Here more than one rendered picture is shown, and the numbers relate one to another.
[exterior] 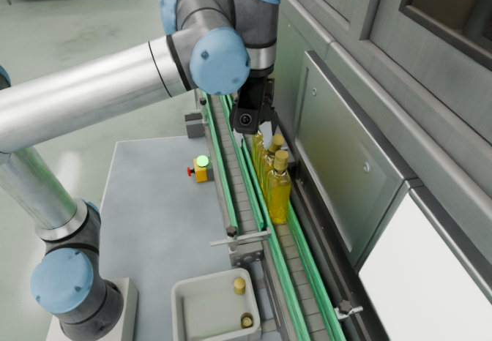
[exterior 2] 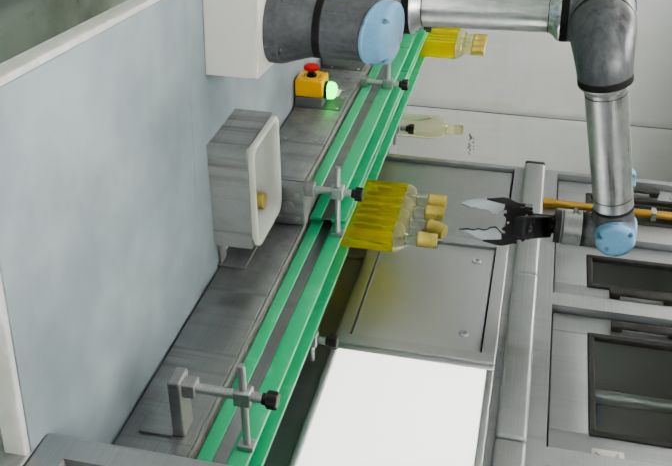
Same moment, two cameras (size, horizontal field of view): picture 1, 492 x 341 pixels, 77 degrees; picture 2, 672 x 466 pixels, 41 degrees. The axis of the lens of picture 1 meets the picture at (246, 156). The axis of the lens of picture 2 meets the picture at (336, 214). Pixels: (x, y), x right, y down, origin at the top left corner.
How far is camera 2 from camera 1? 1.53 m
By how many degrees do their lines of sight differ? 38
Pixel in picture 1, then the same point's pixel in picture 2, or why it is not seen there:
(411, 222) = (466, 378)
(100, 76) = (627, 171)
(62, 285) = (390, 44)
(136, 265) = not seen: hidden behind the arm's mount
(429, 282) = (436, 401)
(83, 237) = not seen: hidden behind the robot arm
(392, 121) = (525, 346)
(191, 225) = (269, 94)
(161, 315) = (226, 96)
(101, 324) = (282, 48)
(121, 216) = not seen: outside the picture
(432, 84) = (556, 367)
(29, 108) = (621, 130)
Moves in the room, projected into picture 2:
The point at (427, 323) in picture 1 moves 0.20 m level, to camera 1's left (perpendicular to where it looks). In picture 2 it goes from (398, 411) to (406, 315)
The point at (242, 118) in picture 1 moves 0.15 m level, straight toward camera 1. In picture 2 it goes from (531, 226) to (529, 251)
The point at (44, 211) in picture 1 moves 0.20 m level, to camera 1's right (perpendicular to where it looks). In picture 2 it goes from (453, 17) to (444, 122)
